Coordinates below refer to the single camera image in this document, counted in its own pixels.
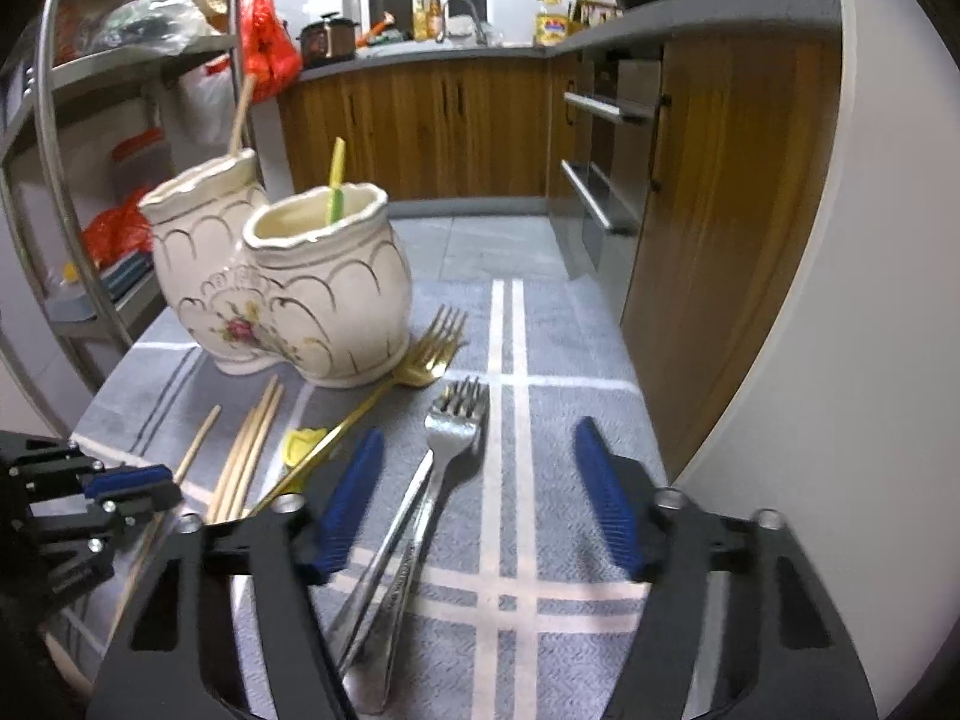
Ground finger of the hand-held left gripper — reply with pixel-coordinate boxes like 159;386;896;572
22;491;183;601
0;431;172;500

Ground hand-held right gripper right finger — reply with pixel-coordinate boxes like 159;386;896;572
574;416;878;720

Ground bamboo basket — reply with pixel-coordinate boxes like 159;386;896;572
186;0;230;36

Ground silver fork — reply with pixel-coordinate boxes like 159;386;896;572
326;379;492;680
341;382;488;715

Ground wooden chopstick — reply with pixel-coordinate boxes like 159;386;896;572
212;405;260;522
223;384;286;520
227;75;257;156
205;375;278;524
122;405;223;602

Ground kitchen faucet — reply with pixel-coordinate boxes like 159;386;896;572
438;0;486;44

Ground yellow label oil bottle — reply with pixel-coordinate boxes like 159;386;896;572
533;6;572;47

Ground stainless steel built-in oven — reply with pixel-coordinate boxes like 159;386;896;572
559;56;666;272

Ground green yellow plastic utensil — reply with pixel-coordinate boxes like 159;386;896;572
325;137;347;227

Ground gold fork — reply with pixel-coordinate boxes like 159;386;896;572
247;305;470;520

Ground metal shelf rack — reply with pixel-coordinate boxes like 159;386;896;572
0;0;265;428

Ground wooden kitchen cabinets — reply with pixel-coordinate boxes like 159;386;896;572
277;34;850;482

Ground grey plaid table mat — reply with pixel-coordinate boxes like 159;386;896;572
71;277;670;720

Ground white plastic bag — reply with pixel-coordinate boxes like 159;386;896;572
180;60;242;149

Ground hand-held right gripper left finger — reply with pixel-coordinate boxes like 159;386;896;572
86;427;385;720

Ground plastic jar with orange lid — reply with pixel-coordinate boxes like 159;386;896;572
112;127;171;201

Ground clear plastic bag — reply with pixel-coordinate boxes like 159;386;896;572
97;0;220;59

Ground white ceramic utensil holder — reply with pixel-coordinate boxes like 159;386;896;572
139;150;415;391

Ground rice cooker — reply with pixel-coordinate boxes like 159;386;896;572
298;12;358;65

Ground grey kitchen countertop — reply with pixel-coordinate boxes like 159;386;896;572
300;0;845;83

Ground seasoning rack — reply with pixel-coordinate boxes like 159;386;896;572
570;0;621;35

